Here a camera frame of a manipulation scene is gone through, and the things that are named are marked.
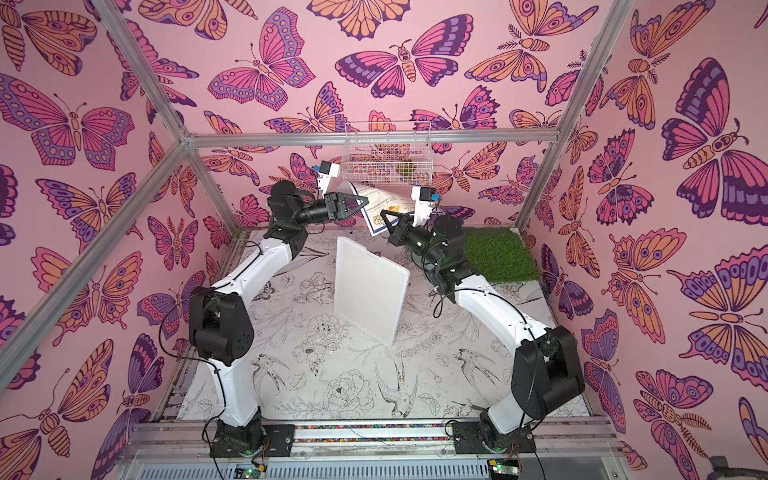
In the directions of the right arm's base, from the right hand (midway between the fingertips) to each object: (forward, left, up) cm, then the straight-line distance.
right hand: (385, 210), depth 72 cm
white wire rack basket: (+38, +1, -12) cm, 40 cm away
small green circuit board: (-50, +29, -39) cm, 70 cm away
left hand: (+2, +3, 0) cm, 4 cm away
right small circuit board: (-47, -30, -39) cm, 68 cm away
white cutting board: (-3, +6, -30) cm, 31 cm away
